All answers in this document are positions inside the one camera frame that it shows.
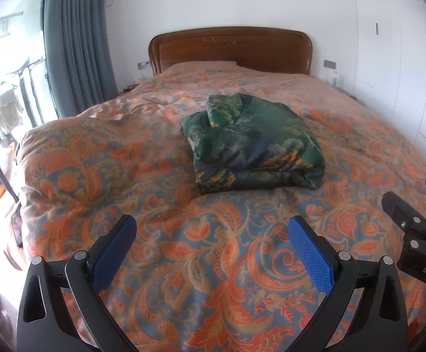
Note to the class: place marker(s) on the dark patterned flat object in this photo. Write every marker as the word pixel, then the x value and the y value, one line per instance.
pixel 16 229

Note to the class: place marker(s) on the blue-grey curtain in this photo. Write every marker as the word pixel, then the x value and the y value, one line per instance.
pixel 77 44

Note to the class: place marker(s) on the grey wall switch panel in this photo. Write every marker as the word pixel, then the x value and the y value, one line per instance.
pixel 329 64
pixel 143 65

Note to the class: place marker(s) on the small clear bottle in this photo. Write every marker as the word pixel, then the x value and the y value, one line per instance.
pixel 335 78

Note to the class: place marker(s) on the green printed padded jacket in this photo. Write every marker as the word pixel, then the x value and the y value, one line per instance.
pixel 257 143

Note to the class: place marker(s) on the balcony clothes drying rack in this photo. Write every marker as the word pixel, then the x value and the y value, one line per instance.
pixel 11 106

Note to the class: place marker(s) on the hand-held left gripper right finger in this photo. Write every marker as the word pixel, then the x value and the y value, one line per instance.
pixel 313 255

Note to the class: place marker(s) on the white built-in wardrobe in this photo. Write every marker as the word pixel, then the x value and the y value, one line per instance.
pixel 399 62

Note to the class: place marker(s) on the wooden bed headboard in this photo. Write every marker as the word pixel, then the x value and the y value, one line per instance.
pixel 231 49

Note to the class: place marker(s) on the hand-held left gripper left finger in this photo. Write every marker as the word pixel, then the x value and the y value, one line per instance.
pixel 115 244

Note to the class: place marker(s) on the orange floral quilt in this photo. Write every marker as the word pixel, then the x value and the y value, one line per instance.
pixel 125 176

